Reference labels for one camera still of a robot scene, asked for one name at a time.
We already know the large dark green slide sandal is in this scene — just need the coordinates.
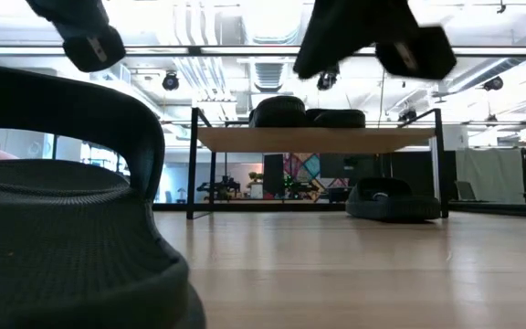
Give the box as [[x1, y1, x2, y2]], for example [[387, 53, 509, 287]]
[[0, 62, 207, 329]]

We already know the grey ceiling air vent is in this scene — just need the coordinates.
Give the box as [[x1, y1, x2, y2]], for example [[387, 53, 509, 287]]
[[253, 62, 285, 93]]

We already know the black partition panel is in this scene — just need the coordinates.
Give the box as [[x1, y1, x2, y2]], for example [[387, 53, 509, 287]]
[[381, 150, 457, 202]]

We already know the pale green hanging cloth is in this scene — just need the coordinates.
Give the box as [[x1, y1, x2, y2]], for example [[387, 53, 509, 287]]
[[455, 148, 526, 205]]

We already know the grey chair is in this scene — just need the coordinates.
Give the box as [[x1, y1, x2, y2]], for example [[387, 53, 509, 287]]
[[455, 180, 478, 202]]

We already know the black upright monitor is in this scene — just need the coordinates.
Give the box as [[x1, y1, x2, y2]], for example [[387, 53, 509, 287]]
[[262, 154, 286, 197]]

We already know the black hanging camera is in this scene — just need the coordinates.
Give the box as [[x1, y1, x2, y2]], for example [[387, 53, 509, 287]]
[[316, 68, 341, 91]]

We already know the white vertical post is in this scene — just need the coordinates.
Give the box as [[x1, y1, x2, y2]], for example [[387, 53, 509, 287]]
[[428, 125, 440, 202]]

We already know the wooden shelf with black frame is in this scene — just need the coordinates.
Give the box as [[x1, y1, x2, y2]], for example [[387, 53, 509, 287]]
[[185, 107, 450, 220]]

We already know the black table edge rail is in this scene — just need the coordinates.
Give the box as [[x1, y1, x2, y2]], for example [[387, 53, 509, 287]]
[[153, 200, 526, 219]]

